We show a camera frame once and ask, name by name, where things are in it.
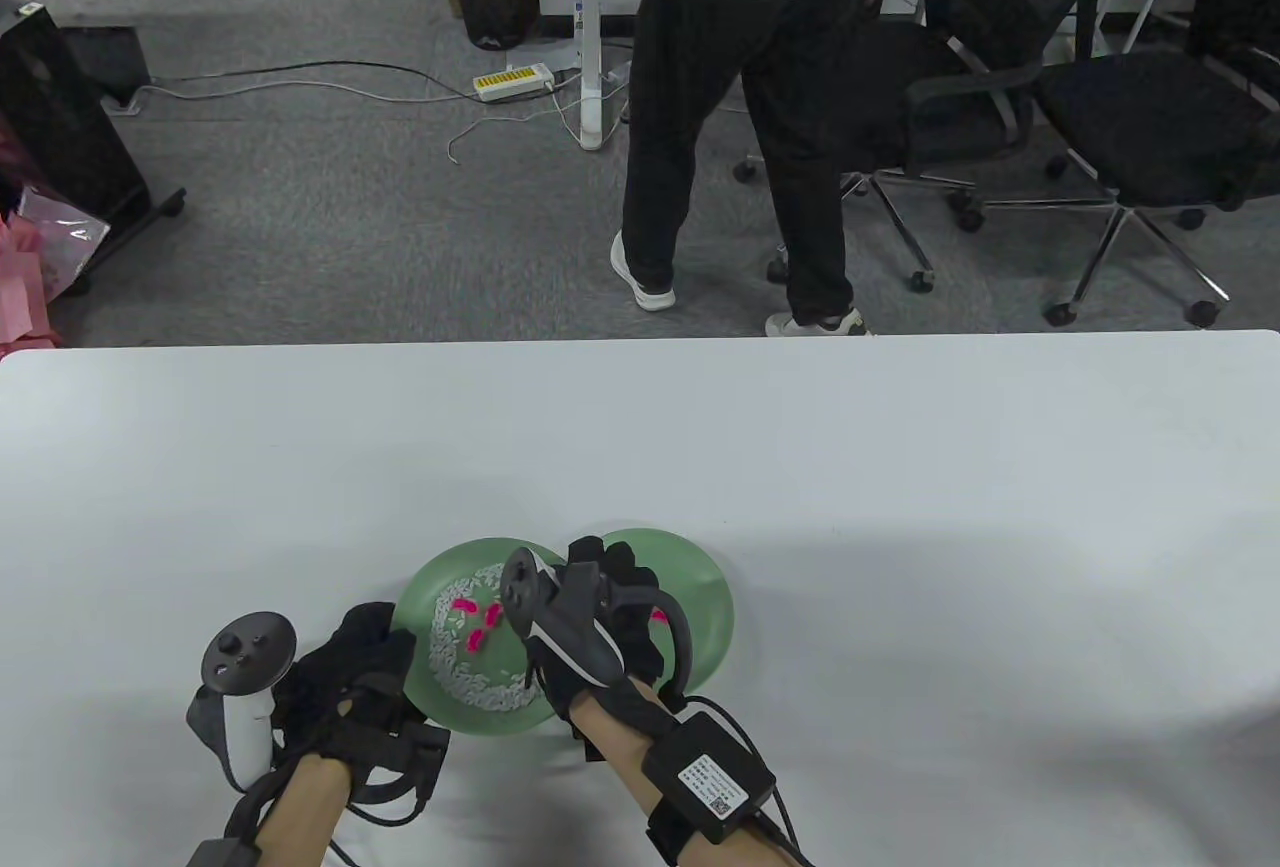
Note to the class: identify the person's right hand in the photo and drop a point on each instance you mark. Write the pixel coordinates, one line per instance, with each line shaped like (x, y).
(630, 627)

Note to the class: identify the person's left hand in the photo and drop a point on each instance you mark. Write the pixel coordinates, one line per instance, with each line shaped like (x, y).
(350, 687)

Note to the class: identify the green plate with rice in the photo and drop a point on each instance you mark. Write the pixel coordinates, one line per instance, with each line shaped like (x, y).
(420, 597)

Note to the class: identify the person's right forearm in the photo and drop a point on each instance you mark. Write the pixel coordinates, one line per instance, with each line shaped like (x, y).
(612, 742)

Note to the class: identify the person's left forearm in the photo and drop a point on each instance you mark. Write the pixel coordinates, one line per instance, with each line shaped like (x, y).
(305, 802)

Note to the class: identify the black right wrist sensor box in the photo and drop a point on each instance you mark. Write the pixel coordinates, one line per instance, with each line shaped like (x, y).
(700, 777)

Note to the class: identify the black wrist sensor box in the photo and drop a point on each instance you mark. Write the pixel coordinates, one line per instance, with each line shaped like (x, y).
(700, 777)
(215, 855)

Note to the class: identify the black left wrist sensor box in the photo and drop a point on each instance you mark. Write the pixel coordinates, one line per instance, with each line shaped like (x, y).
(215, 855)

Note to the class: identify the pink paper bag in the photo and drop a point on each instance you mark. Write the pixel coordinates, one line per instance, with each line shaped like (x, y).
(20, 297)

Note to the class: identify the pink plastic bag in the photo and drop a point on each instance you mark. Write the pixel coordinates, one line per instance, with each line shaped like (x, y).
(60, 237)

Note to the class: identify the white power strip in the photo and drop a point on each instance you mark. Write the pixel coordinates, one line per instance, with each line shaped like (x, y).
(612, 77)

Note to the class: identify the yellow power strip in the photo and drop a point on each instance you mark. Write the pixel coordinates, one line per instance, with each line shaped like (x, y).
(512, 83)

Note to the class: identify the white desk leg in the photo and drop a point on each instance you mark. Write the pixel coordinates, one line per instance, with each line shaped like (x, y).
(592, 57)

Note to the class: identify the black rolling cabinet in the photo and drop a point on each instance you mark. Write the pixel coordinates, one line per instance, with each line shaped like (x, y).
(60, 127)

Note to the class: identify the black padded office chair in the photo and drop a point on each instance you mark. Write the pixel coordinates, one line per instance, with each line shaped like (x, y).
(1150, 127)

